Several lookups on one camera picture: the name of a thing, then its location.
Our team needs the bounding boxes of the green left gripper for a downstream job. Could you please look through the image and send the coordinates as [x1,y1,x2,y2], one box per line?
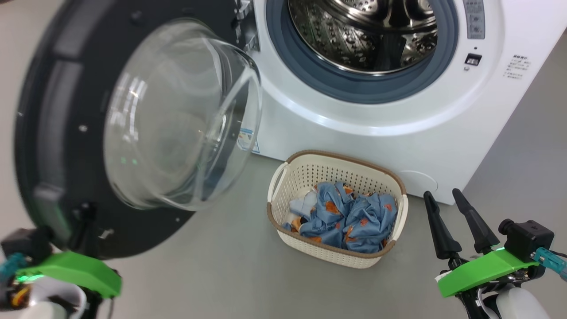
[16,251,122,319]

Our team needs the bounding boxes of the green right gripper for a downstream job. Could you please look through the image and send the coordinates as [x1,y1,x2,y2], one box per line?
[423,188,539,319]

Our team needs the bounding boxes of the blue orange-print garment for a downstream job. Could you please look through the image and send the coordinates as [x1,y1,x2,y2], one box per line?
[343,191,398,254]
[283,181,355,249]

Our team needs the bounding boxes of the black round washer door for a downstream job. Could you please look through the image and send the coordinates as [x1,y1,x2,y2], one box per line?
[13,0,263,261]

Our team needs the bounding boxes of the white front-load washing machine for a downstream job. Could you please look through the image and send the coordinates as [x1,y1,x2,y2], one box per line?
[237,0,567,205]

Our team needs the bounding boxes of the round white filter cover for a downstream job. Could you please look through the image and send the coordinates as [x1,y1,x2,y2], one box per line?
[399,171,439,195]

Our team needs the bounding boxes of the cream perforated laundry basket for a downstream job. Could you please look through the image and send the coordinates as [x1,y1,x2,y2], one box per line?
[267,150,408,269]

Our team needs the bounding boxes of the small text sticker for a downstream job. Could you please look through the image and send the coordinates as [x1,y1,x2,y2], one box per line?
[503,54,532,80]

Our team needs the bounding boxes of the grey warning sticker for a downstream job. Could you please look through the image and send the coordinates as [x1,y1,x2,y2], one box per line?
[462,0,486,39]

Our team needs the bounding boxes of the blue energy label sticker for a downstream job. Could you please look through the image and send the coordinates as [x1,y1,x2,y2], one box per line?
[237,128,260,154]

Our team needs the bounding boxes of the black cable teal connector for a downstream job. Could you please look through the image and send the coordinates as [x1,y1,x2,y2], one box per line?
[0,253,28,284]
[534,247,567,280]

